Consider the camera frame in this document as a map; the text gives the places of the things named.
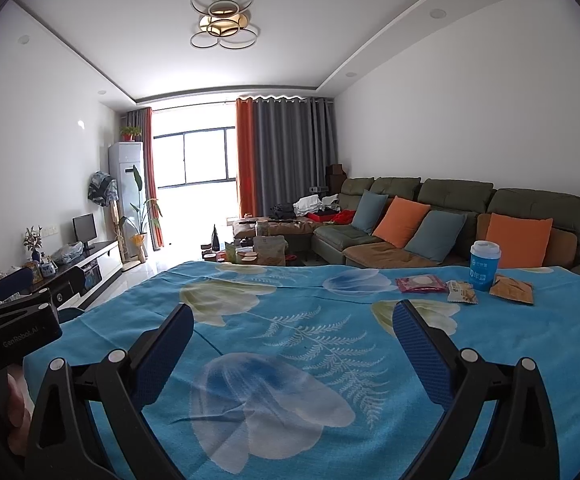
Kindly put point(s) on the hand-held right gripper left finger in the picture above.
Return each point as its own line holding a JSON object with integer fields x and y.
{"x": 164, "y": 355}

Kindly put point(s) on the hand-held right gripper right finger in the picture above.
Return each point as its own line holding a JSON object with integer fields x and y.
{"x": 422, "y": 355}

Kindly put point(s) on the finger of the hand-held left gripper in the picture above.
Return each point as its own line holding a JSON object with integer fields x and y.
{"x": 14, "y": 282}
{"x": 69, "y": 282}

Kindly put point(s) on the person's left hand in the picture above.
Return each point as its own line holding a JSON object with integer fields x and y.
{"x": 22, "y": 405}

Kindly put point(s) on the blue and white porcelain jar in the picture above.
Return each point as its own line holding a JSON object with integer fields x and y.
{"x": 47, "y": 267}

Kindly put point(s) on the clear plastic bag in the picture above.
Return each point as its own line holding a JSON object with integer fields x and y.
{"x": 67, "y": 254}

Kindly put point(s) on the black and white TV cabinet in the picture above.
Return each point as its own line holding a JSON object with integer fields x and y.
{"x": 104, "y": 260}

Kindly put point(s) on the small plant in vase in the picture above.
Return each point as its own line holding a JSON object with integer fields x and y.
{"x": 33, "y": 240}

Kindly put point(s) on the black monitor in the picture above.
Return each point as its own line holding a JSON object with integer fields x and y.
{"x": 84, "y": 227}

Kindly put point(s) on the pink snack packet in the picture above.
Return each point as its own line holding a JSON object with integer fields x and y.
{"x": 422, "y": 284}

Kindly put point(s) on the small white snack packet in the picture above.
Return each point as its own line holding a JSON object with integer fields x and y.
{"x": 462, "y": 292}

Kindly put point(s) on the tall green floor plant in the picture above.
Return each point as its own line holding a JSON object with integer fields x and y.
{"x": 140, "y": 220}

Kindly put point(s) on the cloth-covered standing fan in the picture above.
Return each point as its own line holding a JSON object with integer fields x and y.
{"x": 102, "y": 187}

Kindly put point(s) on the blue paper cup with lid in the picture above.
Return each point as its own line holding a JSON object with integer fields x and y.
{"x": 485, "y": 270}

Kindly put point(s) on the orange-brown snack packet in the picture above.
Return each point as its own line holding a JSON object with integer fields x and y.
{"x": 512, "y": 290}

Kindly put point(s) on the white standing air conditioner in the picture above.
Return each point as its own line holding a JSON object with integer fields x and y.
{"x": 124, "y": 180}

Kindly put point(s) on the blue cushion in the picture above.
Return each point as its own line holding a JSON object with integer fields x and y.
{"x": 436, "y": 235}
{"x": 370, "y": 210}

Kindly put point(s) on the blue floral blanket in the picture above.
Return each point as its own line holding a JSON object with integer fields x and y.
{"x": 280, "y": 310}

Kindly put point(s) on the cluttered coffee table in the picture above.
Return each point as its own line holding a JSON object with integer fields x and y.
{"x": 242, "y": 257}

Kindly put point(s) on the orange cushion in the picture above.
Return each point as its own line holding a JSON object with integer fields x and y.
{"x": 401, "y": 222}
{"x": 519, "y": 240}

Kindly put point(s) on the orange curtain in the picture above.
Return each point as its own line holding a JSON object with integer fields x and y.
{"x": 245, "y": 160}
{"x": 149, "y": 170}

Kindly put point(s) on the brown paper bag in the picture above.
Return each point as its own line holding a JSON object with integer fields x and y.
{"x": 271, "y": 251}

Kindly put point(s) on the red cloth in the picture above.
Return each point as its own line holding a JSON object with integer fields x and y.
{"x": 337, "y": 217}

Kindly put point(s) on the small potted plant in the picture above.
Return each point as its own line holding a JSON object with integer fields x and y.
{"x": 130, "y": 132}

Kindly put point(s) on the green sofa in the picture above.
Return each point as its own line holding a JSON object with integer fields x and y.
{"x": 455, "y": 195}

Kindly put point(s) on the grey curtain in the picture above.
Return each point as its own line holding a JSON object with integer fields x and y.
{"x": 134, "y": 122}
{"x": 292, "y": 155}

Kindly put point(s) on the window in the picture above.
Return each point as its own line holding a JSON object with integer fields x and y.
{"x": 194, "y": 157}

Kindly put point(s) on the brown ottoman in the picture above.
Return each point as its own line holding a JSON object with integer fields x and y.
{"x": 290, "y": 227}

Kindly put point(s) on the pile of white clothes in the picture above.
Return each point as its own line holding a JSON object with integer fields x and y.
{"x": 315, "y": 204}

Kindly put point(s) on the pile of dark clothes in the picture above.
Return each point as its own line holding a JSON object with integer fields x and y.
{"x": 283, "y": 210}

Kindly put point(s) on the stacked cardboard boxes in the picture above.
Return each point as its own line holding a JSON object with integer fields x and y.
{"x": 336, "y": 177}

